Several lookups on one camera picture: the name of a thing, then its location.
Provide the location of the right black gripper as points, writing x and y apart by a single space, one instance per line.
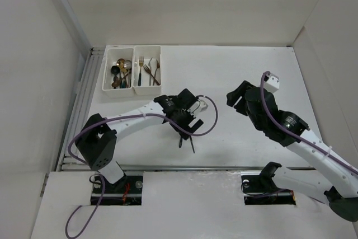
233 95

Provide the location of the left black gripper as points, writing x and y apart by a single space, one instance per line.
190 117

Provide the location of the gold fork green handle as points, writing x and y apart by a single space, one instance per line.
141 63

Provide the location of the silver spoon long handle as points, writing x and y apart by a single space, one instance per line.
127 64

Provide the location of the dark bronze spoon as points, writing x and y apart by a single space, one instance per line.
121 82

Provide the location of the gold spoon green handle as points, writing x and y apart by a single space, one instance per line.
120 63
128 78

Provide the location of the black spoon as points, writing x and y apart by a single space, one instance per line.
115 70

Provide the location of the rose gold fork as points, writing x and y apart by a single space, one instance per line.
155 73

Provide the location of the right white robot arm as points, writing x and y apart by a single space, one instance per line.
333 182

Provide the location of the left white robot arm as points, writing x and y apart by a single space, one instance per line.
97 140

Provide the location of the white divided utensil tray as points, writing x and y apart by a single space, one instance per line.
132 70

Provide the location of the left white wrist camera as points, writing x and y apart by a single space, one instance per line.
199 107

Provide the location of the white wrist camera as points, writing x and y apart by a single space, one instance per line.
271 83
199 107

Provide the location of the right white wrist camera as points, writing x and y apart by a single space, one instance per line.
271 83

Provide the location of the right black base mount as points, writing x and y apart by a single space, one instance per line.
258 188

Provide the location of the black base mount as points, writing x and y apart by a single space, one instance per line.
125 193
258 188

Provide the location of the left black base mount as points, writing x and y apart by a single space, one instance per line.
125 193

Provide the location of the aluminium rail frame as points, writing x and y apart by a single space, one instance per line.
82 94

